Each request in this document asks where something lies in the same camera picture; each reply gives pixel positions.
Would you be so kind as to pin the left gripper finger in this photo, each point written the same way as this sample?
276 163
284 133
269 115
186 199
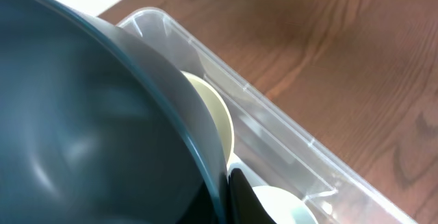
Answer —
244 206

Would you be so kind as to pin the grey small bowl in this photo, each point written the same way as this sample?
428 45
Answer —
284 207

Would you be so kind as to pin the clear plastic storage container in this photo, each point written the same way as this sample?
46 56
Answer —
278 149

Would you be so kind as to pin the cream large bowl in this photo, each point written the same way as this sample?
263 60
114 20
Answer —
219 113

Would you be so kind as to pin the dark blue bowl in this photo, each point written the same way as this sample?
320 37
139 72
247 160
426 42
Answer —
99 127

